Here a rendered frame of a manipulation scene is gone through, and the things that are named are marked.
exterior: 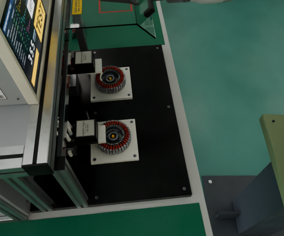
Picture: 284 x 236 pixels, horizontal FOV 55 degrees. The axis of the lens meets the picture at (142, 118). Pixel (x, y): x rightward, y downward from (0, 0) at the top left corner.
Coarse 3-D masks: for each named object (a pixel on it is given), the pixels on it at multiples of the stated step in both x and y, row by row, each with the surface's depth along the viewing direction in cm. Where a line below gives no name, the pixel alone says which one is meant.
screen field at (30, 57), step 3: (30, 42) 54; (33, 42) 56; (30, 45) 54; (33, 45) 56; (30, 48) 54; (33, 48) 55; (30, 51) 54; (33, 51) 55; (30, 54) 53; (33, 54) 55; (30, 57) 53; (33, 57) 55; (30, 60) 53; (30, 63) 53
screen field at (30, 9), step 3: (30, 0) 56; (33, 0) 58; (27, 3) 54; (30, 3) 56; (33, 3) 58; (27, 6) 54; (30, 6) 56; (33, 6) 58; (30, 9) 56; (33, 9) 58; (30, 12) 56; (30, 15) 55
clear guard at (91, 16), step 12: (84, 0) 83; (96, 0) 83; (144, 0) 89; (84, 12) 79; (96, 12) 79; (108, 12) 79; (120, 12) 79; (132, 12) 79; (72, 24) 77; (84, 24) 77; (96, 24) 77; (108, 24) 77; (120, 24) 77; (132, 24) 77; (144, 24) 80
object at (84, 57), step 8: (72, 56) 93; (80, 56) 90; (88, 56) 90; (72, 64) 91; (80, 64) 88; (88, 64) 88; (96, 64) 93; (72, 72) 90; (80, 72) 90; (88, 72) 91; (96, 72) 92
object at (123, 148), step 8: (112, 120) 89; (112, 128) 89; (120, 128) 87; (128, 128) 87; (128, 136) 85; (104, 144) 84; (112, 144) 84; (120, 144) 84; (128, 144) 86; (112, 152) 85; (120, 152) 85
